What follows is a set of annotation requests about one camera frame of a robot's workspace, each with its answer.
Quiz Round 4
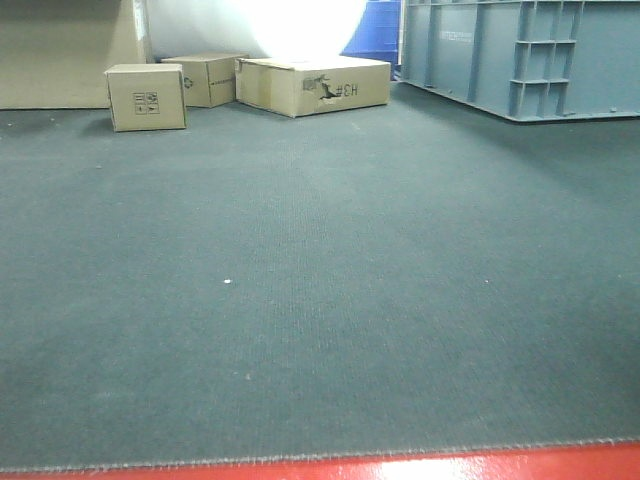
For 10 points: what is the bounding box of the large tan cardboard panel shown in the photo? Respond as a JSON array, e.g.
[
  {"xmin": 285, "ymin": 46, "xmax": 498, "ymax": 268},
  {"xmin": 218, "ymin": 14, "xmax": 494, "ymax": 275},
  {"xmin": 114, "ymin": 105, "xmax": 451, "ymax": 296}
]
[{"xmin": 1, "ymin": 1, "xmax": 152, "ymax": 110}]

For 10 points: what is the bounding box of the dark grey carpet mat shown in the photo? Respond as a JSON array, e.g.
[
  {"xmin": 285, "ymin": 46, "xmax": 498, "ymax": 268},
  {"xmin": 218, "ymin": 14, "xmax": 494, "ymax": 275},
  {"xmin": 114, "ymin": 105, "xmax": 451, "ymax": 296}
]
[{"xmin": 1, "ymin": 83, "xmax": 639, "ymax": 472}]

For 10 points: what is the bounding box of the blue plastic container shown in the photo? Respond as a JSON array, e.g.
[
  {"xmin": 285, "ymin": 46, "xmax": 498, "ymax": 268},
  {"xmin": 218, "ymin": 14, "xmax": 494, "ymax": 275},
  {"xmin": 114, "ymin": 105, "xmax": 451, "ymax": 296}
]
[{"xmin": 341, "ymin": 1, "xmax": 401, "ymax": 67}]

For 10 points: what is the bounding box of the small cardboard box with symbols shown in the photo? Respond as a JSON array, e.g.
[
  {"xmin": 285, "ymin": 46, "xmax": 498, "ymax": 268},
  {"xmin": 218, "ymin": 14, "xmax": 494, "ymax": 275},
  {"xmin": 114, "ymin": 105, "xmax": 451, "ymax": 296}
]
[{"xmin": 104, "ymin": 63, "xmax": 187, "ymax": 132}]

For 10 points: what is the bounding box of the red glossy front ledge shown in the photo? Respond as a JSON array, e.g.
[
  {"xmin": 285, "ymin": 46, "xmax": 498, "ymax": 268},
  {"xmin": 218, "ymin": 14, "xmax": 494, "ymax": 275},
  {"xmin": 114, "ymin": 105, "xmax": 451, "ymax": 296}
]
[{"xmin": 1, "ymin": 441, "xmax": 639, "ymax": 479}]

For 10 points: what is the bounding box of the middle cardboard box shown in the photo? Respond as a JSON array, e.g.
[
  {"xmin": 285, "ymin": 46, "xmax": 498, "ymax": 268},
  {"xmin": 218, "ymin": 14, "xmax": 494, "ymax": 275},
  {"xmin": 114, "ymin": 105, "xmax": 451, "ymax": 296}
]
[{"xmin": 160, "ymin": 52, "xmax": 249, "ymax": 108}]

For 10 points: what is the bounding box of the wide torn cardboard box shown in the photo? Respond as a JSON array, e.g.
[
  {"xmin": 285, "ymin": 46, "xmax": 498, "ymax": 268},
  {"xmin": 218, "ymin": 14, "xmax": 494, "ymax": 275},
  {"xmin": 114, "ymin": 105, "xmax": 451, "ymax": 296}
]
[{"xmin": 235, "ymin": 56, "xmax": 391, "ymax": 118}]

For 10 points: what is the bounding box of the grey plastic crate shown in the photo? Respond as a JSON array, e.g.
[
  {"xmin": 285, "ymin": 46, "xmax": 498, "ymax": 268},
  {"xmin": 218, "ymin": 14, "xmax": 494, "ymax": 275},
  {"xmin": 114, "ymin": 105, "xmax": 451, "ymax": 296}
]
[{"xmin": 401, "ymin": 1, "xmax": 639, "ymax": 122}]

